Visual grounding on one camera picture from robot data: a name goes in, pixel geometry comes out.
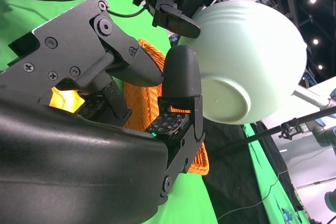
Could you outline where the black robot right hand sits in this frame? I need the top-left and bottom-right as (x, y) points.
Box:
(0, 0), (206, 224)

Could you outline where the orange bread with torn top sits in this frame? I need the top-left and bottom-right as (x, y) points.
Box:
(49, 87), (85, 113)

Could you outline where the pale grey bowl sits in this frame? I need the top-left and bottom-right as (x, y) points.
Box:
(177, 0), (308, 125)

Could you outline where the orange wicker basket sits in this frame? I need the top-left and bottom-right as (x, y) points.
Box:
(123, 39), (211, 176)

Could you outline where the black backdrop curtain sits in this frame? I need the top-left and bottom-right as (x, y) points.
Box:
(202, 121), (305, 224)

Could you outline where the white metal tube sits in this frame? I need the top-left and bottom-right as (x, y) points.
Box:
(291, 89), (336, 111)

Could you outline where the black boom pole with clamp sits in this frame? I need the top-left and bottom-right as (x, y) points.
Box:
(209, 105), (336, 154)

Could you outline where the green backdrop sheet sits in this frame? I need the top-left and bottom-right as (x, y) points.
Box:
(243, 123), (312, 224)

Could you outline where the thin pale hanging cable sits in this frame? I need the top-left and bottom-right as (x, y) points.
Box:
(217, 168), (289, 221)

